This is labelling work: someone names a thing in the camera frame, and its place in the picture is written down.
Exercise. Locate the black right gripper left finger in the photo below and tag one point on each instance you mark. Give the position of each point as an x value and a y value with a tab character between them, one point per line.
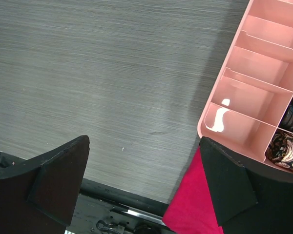
39	195

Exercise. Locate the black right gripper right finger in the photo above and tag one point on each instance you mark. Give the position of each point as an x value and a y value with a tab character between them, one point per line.
249	197

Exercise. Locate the magenta red cloth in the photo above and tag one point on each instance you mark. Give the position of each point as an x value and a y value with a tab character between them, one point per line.
191	210

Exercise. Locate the floral dark rolled sock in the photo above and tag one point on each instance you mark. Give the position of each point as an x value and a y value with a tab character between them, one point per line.
280	150

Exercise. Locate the pink compartment organizer tray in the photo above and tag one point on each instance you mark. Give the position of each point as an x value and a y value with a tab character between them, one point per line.
255	84

